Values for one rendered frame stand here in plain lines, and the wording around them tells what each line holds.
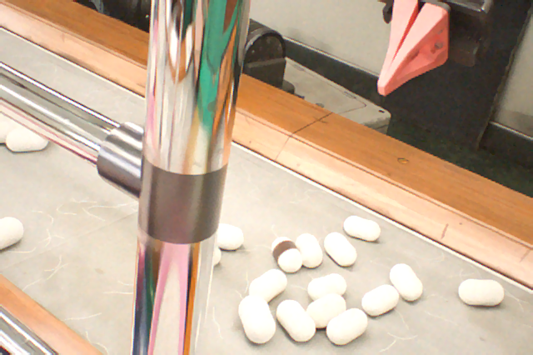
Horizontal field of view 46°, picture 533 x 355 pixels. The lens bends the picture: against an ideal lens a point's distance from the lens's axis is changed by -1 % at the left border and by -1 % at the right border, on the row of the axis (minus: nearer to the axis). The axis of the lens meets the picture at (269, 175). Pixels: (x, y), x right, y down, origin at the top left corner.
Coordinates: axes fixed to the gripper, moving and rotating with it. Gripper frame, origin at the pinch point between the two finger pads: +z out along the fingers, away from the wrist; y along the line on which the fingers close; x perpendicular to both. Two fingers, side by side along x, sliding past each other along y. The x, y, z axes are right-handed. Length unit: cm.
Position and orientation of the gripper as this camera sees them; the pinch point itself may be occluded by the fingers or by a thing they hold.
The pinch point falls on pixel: (386, 82)
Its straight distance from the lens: 55.0
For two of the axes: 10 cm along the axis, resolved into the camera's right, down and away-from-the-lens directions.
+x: 2.4, 4.4, 8.6
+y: 7.9, 4.2, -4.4
